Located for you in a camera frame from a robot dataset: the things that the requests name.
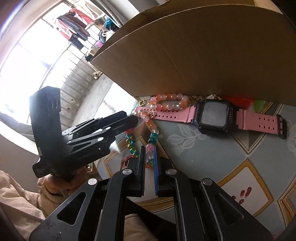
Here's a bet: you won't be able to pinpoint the pink orange bead bracelet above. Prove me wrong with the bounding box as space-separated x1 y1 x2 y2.
131 93 190 168

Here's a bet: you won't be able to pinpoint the floral patterned tablecloth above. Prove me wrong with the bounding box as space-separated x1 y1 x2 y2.
92 94 296 239

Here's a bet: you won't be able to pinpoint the pink strap digital watch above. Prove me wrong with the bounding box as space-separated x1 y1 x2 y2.
134 99 287 139

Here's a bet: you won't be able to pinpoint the brown cardboard box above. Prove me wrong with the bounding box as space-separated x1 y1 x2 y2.
91 1 295 105

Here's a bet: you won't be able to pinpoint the hanging clothes on rack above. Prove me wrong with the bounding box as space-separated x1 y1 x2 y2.
54 8 119 61

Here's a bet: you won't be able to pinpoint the green gold bead bracelet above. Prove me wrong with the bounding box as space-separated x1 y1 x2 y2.
124 131 159 158

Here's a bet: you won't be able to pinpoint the person's left hand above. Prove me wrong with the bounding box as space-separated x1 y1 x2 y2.
36 165 90 209

